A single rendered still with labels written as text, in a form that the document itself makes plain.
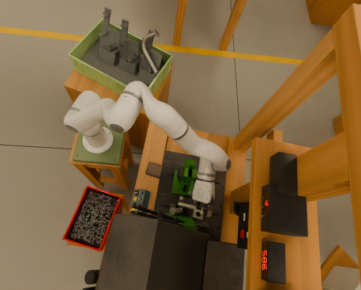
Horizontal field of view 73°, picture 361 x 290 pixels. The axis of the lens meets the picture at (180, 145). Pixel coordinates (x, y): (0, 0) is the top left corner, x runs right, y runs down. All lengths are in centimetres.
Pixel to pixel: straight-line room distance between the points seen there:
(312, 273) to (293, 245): 10
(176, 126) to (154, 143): 70
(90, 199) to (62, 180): 104
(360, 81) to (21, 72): 305
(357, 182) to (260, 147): 40
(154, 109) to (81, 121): 46
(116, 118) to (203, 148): 38
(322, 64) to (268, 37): 281
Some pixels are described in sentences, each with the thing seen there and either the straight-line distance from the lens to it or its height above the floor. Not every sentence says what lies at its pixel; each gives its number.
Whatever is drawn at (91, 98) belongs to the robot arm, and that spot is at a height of 130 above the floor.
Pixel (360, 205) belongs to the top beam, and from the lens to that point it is 72.
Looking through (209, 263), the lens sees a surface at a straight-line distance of 120.
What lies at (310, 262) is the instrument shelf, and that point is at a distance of 103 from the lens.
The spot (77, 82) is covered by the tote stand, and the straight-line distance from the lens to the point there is 202.
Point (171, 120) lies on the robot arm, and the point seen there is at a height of 160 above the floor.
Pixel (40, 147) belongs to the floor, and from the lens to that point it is 276.
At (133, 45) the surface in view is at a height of 101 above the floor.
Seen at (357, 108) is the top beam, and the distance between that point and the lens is 79.
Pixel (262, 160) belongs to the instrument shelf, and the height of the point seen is 154.
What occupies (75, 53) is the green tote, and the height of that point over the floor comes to 92.
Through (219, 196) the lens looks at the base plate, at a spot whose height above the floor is 90.
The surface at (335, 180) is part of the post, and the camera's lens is 79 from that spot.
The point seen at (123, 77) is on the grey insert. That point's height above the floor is 85.
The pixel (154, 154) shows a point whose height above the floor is 90.
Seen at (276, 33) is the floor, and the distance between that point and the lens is 390.
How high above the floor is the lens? 240
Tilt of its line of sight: 68 degrees down
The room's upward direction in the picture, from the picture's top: 20 degrees clockwise
